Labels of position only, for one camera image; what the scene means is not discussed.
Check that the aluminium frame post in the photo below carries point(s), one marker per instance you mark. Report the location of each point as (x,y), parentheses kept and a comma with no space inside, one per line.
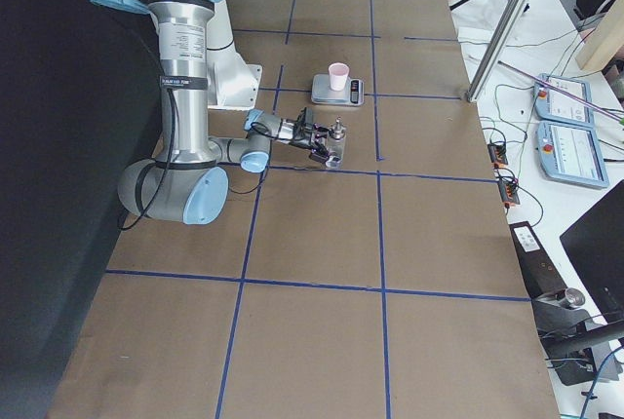
(495,48)

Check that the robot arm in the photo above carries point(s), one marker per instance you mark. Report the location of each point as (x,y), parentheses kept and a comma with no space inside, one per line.
(208,116)

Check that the blue teach pendant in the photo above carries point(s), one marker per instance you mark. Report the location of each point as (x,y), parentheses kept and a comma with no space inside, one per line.
(571,154)
(553,106)

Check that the blue teach pendant near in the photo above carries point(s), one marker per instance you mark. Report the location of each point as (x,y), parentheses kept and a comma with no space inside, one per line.
(571,154)

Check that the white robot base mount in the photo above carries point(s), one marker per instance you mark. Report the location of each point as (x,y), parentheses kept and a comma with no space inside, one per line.
(233,84)

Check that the clear glass sauce bottle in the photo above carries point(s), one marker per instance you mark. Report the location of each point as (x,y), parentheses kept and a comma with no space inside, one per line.
(335,144)

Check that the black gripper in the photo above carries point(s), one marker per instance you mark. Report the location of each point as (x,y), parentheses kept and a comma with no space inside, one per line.
(298,138)

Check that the brown paper table cover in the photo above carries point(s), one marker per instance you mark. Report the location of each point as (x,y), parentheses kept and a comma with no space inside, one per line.
(389,288)

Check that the blue teach pendant far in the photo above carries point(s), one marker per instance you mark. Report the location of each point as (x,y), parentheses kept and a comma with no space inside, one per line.
(553,106)

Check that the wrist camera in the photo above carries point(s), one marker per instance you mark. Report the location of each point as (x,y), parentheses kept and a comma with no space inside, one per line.
(306,118)

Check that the white digital kitchen scale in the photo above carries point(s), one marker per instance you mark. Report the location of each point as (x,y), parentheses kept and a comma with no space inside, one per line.
(351,95)

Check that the black monitor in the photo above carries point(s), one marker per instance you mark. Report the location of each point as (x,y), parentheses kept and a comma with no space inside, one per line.
(594,247)

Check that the black box with label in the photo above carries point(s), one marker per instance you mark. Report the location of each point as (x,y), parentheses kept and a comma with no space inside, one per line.
(540,274)

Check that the pink plastic cup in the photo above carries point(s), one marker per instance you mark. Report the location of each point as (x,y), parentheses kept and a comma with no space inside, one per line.
(338,76)

